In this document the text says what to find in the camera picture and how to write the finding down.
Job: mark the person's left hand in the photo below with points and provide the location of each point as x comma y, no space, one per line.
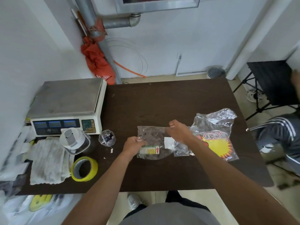
132,146

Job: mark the person's right hand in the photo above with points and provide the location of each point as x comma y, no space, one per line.
180,133

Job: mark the small green box red arrow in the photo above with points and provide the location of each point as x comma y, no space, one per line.
150,150

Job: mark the clear bag with white label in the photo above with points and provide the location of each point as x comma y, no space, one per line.
152,135

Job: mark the small clear round container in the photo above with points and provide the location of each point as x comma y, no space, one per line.
107,138

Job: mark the clear plastic bag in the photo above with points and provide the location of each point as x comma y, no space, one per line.
215,119

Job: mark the clear bag yellow starburst sign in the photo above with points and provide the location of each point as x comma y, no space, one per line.
218,145

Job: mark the yellow tape roll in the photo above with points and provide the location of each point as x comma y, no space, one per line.
95,169

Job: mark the clear jar with white lid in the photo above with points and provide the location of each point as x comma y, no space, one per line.
72,138

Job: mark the white ribbed cloth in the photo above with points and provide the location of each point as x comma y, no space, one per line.
46,161

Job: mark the person's right forearm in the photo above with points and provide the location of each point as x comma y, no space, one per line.
234,182

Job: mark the person's left forearm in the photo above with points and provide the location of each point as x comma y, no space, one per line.
98,192

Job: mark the person's left white shoe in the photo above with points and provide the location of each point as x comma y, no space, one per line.
134,201

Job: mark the person's grey shirt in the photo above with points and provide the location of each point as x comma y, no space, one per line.
168,215

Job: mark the white round bin dark lid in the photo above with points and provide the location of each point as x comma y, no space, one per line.
216,72

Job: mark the white round patterned object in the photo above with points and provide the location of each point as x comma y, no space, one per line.
252,96

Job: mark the white electronic scale steel pan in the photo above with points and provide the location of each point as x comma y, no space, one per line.
68,96

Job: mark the black folding stool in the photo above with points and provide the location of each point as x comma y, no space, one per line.
272,79

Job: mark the dark stool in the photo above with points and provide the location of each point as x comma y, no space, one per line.
281,171

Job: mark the white bag with yellow smiley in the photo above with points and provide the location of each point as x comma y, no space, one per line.
39,201

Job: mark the pile of white plastic bags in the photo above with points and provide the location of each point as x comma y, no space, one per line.
14,168

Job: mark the white plastic pipe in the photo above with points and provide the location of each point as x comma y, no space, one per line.
255,37

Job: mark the metal framed red cabinet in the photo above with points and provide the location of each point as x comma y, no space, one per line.
159,5

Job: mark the grey metal pipe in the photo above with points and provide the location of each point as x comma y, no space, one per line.
85,9

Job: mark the grey wall plug with conduit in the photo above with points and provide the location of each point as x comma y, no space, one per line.
180,57

